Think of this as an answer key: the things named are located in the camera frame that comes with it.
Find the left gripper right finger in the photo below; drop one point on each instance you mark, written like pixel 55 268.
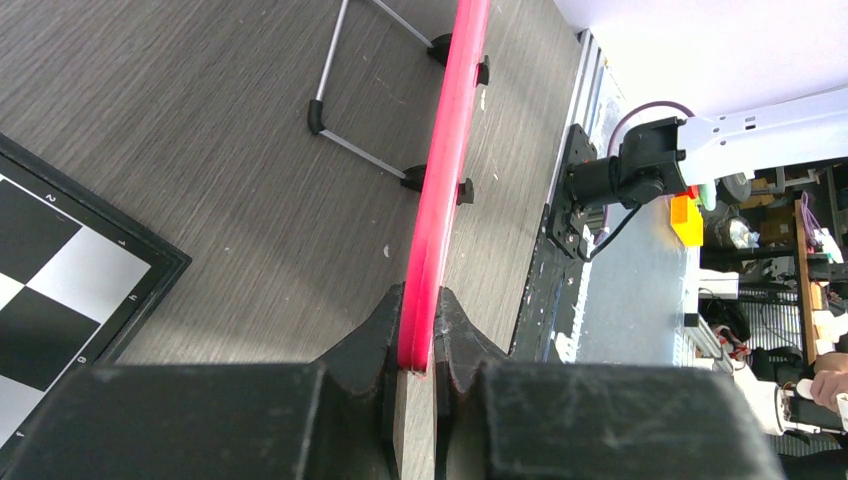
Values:
pixel 500 418

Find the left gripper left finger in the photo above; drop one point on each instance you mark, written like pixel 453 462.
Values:
pixel 331 418

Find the pink framed whiteboard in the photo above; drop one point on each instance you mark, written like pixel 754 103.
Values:
pixel 438 199

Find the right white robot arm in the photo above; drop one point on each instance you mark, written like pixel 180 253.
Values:
pixel 665 157

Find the operator hand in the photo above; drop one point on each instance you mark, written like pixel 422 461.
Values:
pixel 827 385

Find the black white checkerboard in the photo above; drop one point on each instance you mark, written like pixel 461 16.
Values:
pixel 78 280

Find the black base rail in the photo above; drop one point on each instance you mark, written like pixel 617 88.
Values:
pixel 551 312

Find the metal wire whiteboard stand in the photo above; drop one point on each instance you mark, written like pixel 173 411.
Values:
pixel 364 100

